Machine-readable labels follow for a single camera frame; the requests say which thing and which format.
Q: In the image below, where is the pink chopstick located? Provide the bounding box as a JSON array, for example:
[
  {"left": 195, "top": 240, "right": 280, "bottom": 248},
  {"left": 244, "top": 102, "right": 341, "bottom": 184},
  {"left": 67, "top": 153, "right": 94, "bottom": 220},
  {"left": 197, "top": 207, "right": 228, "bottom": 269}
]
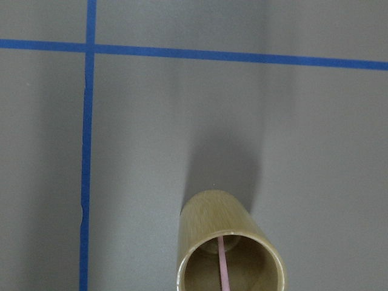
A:
[{"left": 218, "top": 236, "right": 230, "bottom": 291}]

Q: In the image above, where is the bamboo chopstick holder cup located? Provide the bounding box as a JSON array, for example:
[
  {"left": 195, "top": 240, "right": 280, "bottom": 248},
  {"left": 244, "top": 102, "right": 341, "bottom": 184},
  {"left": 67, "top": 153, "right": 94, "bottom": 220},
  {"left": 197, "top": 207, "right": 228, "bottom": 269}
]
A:
[{"left": 176, "top": 190, "right": 287, "bottom": 290}]

